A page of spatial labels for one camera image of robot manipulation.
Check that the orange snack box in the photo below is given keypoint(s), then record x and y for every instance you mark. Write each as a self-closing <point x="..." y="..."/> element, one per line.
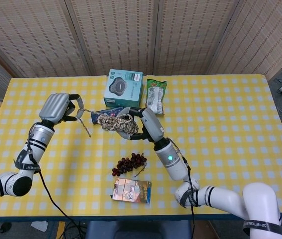
<point x="132" y="190"/>

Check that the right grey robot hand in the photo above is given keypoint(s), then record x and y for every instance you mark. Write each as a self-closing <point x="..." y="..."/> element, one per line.
<point x="152" y="124"/>

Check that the dark blue rectangular box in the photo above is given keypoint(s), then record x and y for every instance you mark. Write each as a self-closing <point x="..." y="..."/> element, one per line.
<point x="95" y="118"/>

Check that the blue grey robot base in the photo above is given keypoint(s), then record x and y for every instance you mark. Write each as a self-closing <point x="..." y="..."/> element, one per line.
<point x="135" y="230"/>

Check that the yellow checked tablecloth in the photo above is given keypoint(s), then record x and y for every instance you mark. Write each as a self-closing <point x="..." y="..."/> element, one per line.
<point x="230" y="124"/>

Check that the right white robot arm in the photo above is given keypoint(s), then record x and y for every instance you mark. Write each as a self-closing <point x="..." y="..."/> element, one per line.
<point x="173" y="164"/>

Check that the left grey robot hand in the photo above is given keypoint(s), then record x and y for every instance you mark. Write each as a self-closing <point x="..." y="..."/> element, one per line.
<point x="53" y="107"/>

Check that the bamboo folding screen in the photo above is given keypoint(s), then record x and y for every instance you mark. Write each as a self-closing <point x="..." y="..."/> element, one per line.
<point x="121" y="35"/>

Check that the green snack bag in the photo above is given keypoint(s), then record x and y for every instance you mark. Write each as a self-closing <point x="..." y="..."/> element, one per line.
<point x="155" y="97"/>

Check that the teal speaker box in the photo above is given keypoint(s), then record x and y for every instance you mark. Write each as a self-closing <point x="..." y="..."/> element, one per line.
<point x="121" y="92"/>

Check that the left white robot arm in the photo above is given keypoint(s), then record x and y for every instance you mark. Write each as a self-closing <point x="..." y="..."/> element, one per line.
<point x="37" y="142"/>

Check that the white paper scrap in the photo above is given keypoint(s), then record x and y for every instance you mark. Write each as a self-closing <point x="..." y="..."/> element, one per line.
<point x="39" y="225"/>

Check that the bunch of dark red grapes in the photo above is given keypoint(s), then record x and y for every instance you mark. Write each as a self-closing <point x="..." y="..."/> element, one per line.
<point x="129" y="164"/>

